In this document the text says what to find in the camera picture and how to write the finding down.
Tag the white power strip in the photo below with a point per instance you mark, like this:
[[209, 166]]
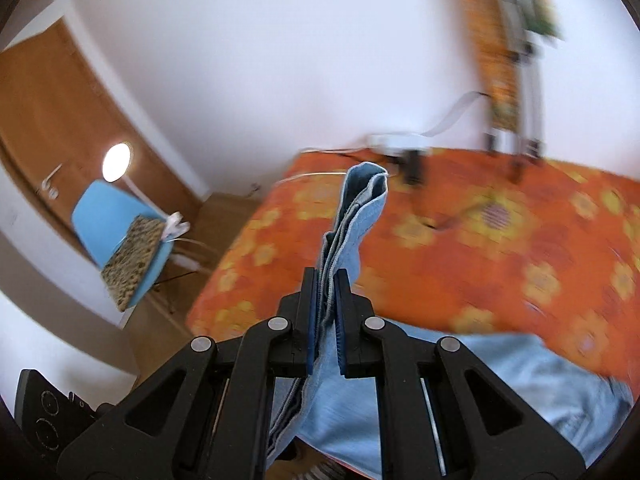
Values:
[[395, 144]]

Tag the leopard print cushion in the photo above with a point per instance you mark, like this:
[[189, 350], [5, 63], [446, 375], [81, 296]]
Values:
[[129, 266]]

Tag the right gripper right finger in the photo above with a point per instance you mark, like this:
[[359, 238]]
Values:
[[442, 413]]

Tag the black power adapter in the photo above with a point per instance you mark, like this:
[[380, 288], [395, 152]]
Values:
[[412, 167]]

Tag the wooden door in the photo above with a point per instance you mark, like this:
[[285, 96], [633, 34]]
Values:
[[57, 123]]

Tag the round white lamp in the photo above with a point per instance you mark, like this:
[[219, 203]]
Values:
[[116, 162]]

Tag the orange patterned hanging cloth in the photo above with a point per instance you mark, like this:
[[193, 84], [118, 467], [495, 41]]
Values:
[[486, 32]]

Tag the blue chair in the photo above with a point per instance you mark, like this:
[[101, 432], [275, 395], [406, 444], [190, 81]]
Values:
[[102, 217]]

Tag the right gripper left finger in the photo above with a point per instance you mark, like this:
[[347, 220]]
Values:
[[205, 413]]

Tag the light blue denim pants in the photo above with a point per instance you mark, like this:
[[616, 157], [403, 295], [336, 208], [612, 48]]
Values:
[[339, 416]]

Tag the orange floral bedspread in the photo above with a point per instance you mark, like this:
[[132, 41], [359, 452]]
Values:
[[467, 251]]

